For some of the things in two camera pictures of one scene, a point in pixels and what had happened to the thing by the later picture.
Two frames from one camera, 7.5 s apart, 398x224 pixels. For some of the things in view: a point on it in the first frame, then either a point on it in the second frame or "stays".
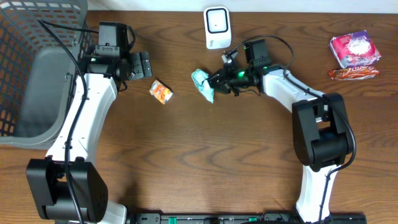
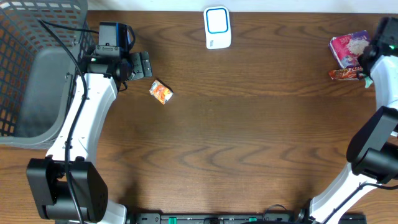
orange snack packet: (160, 92) stays
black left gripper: (140, 65) stays
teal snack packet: (203, 84) to (369, 81)
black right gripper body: (237, 78) to (364, 63)
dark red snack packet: (353, 73) stays
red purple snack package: (354, 49) stays
